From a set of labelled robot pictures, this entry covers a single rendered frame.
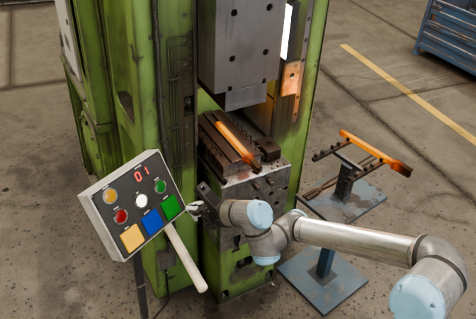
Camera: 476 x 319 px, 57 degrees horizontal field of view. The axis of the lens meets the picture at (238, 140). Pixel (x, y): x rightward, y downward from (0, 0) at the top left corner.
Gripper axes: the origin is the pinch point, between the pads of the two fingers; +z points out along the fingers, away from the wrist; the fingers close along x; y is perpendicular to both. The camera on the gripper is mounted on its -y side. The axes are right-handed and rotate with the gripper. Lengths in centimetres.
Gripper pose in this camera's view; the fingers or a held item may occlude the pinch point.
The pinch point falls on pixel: (188, 205)
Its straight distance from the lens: 168.3
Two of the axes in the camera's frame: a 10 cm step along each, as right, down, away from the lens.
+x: 5.9, -4.6, 6.7
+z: -7.2, 0.8, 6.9
